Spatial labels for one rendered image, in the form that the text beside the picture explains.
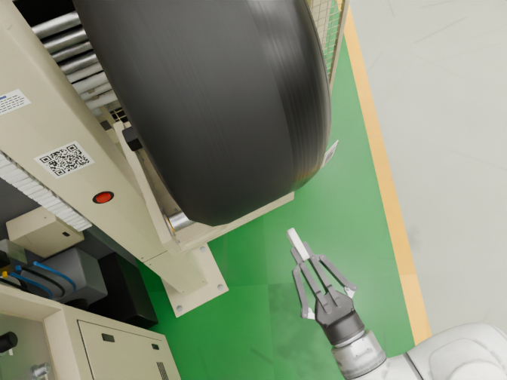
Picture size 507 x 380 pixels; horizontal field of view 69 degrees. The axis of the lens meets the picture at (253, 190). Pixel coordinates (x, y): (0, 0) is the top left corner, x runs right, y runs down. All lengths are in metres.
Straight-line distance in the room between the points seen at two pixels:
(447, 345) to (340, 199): 1.31
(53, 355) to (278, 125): 0.72
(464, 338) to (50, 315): 0.87
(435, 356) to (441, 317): 1.17
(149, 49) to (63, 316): 0.69
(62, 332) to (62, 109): 0.54
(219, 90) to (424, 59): 2.23
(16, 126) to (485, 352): 0.83
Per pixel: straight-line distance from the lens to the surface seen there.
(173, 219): 0.95
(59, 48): 1.08
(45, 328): 1.03
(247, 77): 0.53
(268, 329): 1.78
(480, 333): 0.78
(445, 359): 0.75
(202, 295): 1.82
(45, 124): 0.68
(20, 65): 0.60
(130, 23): 0.53
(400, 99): 2.40
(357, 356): 0.75
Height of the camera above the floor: 1.77
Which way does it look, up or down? 64 degrees down
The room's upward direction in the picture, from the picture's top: 8 degrees counter-clockwise
